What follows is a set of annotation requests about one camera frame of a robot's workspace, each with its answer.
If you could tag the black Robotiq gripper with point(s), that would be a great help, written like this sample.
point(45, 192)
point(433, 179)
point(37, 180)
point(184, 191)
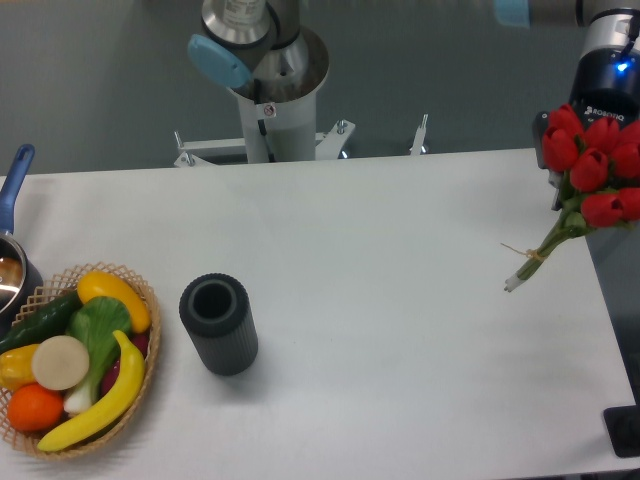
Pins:
point(606, 84)

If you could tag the red tulip bouquet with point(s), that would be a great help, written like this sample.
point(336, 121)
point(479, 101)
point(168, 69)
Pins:
point(600, 189)

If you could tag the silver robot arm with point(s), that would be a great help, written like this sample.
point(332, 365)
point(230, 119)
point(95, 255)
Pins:
point(573, 13)

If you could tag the black object at table edge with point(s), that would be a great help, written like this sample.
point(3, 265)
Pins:
point(622, 425)

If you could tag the light blue joint cap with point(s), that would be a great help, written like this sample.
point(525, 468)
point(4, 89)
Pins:
point(216, 63)

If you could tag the dark grey ribbed vase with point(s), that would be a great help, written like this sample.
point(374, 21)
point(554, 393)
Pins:
point(216, 313)

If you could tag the dark red vegetable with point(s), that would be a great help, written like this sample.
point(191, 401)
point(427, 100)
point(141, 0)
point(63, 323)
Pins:
point(141, 342)

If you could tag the yellow banana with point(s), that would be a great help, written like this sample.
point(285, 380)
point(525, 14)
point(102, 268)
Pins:
point(106, 410)

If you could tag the green bok choy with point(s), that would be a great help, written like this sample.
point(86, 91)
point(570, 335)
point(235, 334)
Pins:
point(93, 325)

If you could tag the green cucumber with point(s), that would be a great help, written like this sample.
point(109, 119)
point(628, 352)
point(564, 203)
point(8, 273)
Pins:
point(48, 321)

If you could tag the beige round radish slice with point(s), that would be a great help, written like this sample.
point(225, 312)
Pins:
point(60, 363)

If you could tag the yellow bell pepper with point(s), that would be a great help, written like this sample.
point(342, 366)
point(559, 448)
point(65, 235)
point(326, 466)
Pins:
point(16, 370)

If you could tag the orange fruit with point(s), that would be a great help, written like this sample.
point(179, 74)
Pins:
point(34, 408)

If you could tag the woven wicker basket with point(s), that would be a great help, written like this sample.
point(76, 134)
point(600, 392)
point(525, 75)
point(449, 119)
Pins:
point(58, 285)

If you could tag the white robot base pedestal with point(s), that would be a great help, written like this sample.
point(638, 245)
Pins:
point(289, 65)

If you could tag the blue handled saucepan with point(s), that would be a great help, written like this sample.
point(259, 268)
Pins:
point(19, 277)

